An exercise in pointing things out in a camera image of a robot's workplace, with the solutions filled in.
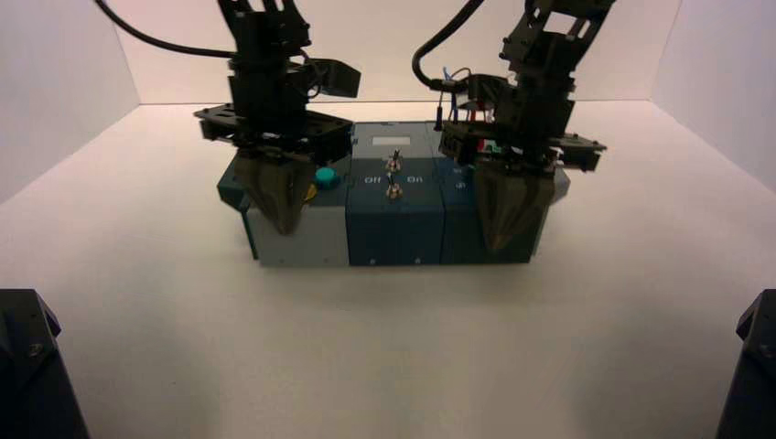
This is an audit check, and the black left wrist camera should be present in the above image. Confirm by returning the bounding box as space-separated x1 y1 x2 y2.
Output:
307 58 362 100

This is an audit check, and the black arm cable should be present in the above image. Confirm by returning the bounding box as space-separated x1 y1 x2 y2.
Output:
411 0 486 93
93 0 238 60

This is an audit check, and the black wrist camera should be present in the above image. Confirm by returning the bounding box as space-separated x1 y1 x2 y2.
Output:
461 72 518 123
307 58 362 100

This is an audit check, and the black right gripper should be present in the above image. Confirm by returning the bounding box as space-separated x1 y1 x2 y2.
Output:
438 91 608 253

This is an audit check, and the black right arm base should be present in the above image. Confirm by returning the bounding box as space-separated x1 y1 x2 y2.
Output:
714 288 776 439

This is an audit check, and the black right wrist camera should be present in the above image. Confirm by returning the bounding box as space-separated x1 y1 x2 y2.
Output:
461 72 518 123

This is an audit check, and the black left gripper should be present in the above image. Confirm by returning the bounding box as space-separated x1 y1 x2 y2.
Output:
193 103 355 236

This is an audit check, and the blue and grey switch box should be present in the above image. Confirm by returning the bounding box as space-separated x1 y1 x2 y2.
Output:
216 120 572 268

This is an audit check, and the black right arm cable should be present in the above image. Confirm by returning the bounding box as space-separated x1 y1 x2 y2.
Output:
411 0 486 93

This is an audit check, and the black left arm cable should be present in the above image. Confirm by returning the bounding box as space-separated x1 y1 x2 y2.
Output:
93 0 238 60

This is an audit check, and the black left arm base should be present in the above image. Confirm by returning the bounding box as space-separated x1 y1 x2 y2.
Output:
0 288 91 439

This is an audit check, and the thin coloured wire bundle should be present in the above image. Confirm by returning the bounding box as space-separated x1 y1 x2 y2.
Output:
434 65 486 132

